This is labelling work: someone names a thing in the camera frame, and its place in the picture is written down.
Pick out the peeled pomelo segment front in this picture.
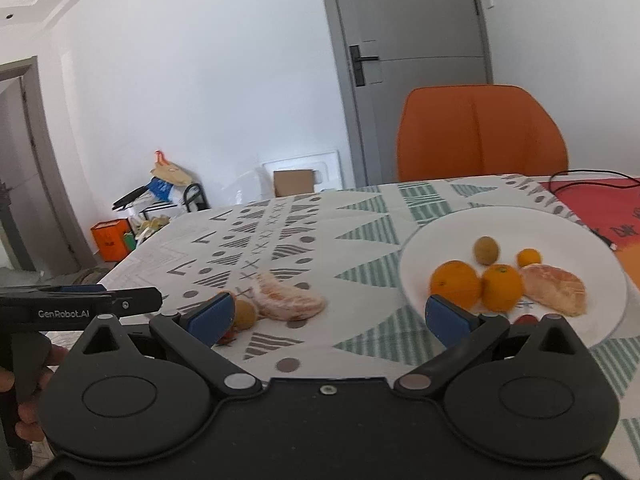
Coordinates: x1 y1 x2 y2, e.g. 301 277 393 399
520 263 587 316

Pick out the black door handle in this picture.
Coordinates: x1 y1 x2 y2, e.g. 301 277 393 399
348 44 380 88

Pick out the small kumquat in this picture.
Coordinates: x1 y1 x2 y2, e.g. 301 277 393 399
516 248 542 269

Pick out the orange paper bag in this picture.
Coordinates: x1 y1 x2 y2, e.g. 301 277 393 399
91 219 131 262

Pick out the large orange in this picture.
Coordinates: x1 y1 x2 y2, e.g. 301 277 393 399
482 264 524 313
430 260 482 310

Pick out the peeled pomelo segment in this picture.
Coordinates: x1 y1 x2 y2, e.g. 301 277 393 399
250 272 326 322
520 263 587 316

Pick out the white foam packaging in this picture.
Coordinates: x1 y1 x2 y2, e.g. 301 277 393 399
262 152 343 197

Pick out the grey door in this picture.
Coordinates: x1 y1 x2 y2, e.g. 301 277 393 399
324 0 492 185

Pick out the person's left hand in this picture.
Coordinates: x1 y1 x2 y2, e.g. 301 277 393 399
1 344 68 443

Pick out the cardboard box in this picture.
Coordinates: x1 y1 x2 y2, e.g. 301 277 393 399
272 169 314 197

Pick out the red strawberry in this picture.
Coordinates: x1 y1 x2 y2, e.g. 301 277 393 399
513 314 538 325

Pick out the white ceramic plate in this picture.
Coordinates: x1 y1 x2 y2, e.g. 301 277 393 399
398 206 628 348

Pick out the patterned white tablecloth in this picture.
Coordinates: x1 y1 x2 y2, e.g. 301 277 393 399
103 174 639 478

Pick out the orange chair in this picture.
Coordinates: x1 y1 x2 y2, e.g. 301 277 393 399
396 84 568 182

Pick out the red orange cartoon mat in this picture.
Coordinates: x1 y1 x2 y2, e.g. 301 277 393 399
541 170 640 286

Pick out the large orange front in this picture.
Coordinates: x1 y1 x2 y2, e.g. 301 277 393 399
482 264 524 313

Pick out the black usb cable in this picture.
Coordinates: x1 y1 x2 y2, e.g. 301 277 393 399
548 168 640 252

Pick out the brown kiwi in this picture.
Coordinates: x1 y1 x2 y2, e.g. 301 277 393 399
232 299 258 332

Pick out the green kiwi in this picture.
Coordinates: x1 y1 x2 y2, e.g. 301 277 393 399
473 236 500 266

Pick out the grey side door frame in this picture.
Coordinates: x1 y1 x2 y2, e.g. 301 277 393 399
1 56 96 276

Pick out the pile of bags and clutter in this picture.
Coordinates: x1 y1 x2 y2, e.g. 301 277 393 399
112 151 210 244

